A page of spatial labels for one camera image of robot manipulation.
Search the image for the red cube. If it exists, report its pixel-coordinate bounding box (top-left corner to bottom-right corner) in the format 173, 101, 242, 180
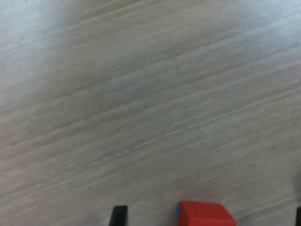
179, 200, 237, 226

